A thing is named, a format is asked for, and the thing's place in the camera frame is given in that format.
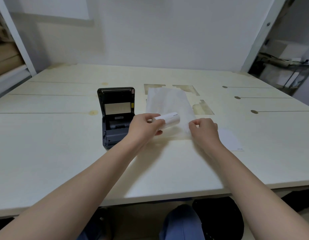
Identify person's left hand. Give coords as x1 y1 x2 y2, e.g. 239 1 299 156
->
126 113 165 149

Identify person's right hand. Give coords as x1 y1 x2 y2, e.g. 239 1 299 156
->
188 118 223 152

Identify white paper roll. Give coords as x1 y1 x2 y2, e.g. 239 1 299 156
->
152 112 181 130

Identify translucent white plastic wrapper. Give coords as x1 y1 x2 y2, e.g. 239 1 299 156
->
145 87 196 141

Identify person's right forearm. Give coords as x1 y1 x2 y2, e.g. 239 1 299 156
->
202 142 309 240

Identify person's left forearm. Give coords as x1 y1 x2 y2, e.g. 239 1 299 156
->
0 138 145 240

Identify white paper card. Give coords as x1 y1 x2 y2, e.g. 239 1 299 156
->
218 128 244 151

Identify black label printer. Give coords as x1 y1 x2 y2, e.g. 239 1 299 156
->
97 87 136 150

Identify person's blue trousers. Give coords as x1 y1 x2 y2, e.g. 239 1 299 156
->
77 204 203 240

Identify black stool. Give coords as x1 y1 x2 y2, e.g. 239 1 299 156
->
192 197 245 240

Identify black metal rack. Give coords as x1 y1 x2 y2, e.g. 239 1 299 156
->
254 52 309 97

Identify white box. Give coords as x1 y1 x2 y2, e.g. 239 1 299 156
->
267 40 309 61

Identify brown cardboard boxes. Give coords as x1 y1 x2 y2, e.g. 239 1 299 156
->
0 15 25 78

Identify white metal post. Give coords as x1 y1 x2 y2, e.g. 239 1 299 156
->
241 0 288 73

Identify white shelf frame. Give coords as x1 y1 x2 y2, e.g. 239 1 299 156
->
0 0 37 101

